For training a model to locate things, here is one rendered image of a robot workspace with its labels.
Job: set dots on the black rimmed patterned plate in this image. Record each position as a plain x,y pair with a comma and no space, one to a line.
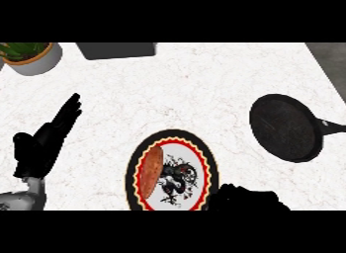
179,171

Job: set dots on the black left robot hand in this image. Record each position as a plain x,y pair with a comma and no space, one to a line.
42,145

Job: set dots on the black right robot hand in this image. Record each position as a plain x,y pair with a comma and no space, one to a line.
243,199

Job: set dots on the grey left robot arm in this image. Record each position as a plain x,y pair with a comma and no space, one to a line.
19,198

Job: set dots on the black frying pan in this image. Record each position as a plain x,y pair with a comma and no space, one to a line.
287,127

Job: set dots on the dark grey box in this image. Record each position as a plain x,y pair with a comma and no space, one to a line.
117,50

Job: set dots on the potted green plant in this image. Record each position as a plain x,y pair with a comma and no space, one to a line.
31,57

